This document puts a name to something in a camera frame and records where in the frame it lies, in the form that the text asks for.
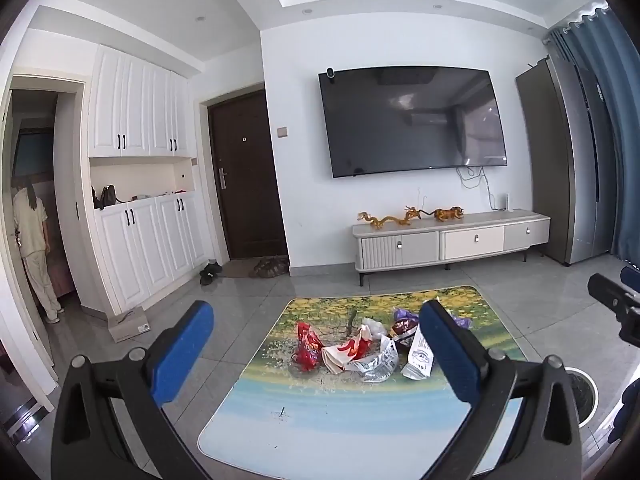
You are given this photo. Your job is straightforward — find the dark red wrapper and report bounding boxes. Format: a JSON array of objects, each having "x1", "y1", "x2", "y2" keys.
[{"x1": 391, "y1": 321, "x2": 418, "y2": 350}]

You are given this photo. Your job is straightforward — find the blue curtain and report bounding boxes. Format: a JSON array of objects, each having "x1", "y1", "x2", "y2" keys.
[{"x1": 545, "y1": 7, "x2": 640, "y2": 261}]

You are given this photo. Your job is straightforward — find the white printed packet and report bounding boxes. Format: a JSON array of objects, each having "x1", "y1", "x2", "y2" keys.
[{"x1": 401, "y1": 327, "x2": 434, "y2": 381}]

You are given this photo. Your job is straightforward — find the silver white bag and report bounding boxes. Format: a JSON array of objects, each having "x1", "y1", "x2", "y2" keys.
[{"x1": 349, "y1": 335, "x2": 399, "y2": 382}]

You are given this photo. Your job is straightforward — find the dark blue cloth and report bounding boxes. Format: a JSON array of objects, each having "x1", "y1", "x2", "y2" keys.
[{"x1": 607, "y1": 379, "x2": 640, "y2": 445}]

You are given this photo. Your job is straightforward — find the white wall cupboard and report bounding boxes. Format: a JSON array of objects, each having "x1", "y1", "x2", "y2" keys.
[{"x1": 88, "y1": 44, "x2": 196, "y2": 159}]

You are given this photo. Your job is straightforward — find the white tissue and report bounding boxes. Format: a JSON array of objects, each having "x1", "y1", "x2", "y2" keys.
[{"x1": 360, "y1": 317, "x2": 389, "y2": 339}]

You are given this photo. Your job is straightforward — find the white base cupboard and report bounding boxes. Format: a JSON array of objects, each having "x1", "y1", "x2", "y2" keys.
[{"x1": 92, "y1": 191, "x2": 217, "y2": 316}]

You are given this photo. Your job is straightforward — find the cardboard box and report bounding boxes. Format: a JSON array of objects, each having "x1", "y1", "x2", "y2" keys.
[{"x1": 108, "y1": 306, "x2": 151, "y2": 343}]

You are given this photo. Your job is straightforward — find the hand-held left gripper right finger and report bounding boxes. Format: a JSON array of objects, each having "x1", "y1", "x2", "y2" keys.
[{"x1": 419, "y1": 300, "x2": 583, "y2": 480}]

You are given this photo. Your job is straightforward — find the wall-mounted black television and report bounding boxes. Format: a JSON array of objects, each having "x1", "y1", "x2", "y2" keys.
[{"x1": 318, "y1": 66, "x2": 508, "y2": 178}]

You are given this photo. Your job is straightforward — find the golden dragon figurine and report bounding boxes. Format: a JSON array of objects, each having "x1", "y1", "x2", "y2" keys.
[{"x1": 357, "y1": 205, "x2": 434, "y2": 231}]

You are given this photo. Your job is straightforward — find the white round waste bin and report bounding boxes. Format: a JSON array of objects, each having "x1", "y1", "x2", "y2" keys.
[{"x1": 562, "y1": 366, "x2": 599, "y2": 428}]

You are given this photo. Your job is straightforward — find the red snack wrapper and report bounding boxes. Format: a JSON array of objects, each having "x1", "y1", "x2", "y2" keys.
[{"x1": 291, "y1": 322, "x2": 326, "y2": 372}]

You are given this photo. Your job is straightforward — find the brown shoes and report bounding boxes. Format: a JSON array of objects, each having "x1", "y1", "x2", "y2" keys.
[{"x1": 250, "y1": 256, "x2": 290, "y2": 278}]

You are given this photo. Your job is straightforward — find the white grey television cabinet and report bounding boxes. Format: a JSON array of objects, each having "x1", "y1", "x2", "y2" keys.
[{"x1": 352, "y1": 208, "x2": 551, "y2": 287}]

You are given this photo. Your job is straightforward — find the television cables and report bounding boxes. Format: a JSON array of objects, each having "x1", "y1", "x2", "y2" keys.
[{"x1": 455, "y1": 165, "x2": 493, "y2": 211}]

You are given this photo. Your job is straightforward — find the dark brown entrance door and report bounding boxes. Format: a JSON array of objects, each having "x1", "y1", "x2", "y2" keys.
[{"x1": 207, "y1": 91, "x2": 289, "y2": 262}]

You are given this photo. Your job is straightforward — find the brown doormat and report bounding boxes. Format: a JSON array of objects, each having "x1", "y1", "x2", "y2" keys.
[{"x1": 222, "y1": 258, "x2": 261, "y2": 278}]

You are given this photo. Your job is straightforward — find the grey refrigerator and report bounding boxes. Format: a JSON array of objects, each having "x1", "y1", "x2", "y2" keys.
[{"x1": 515, "y1": 55, "x2": 623, "y2": 267}]

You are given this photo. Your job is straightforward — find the landscape print coffee table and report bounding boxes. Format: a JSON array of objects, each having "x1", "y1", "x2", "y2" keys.
[{"x1": 196, "y1": 285, "x2": 528, "y2": 478}]

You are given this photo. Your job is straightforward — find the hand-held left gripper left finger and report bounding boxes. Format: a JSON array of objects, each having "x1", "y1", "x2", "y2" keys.
[{"x1": 51, "y1": 300, "x2": 216, "y2": 480}]

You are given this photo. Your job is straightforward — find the white and red wrapper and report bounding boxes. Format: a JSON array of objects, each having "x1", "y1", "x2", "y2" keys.
[{"x1": 321, "y1": 325, "x2": 375, "y2": 374}]

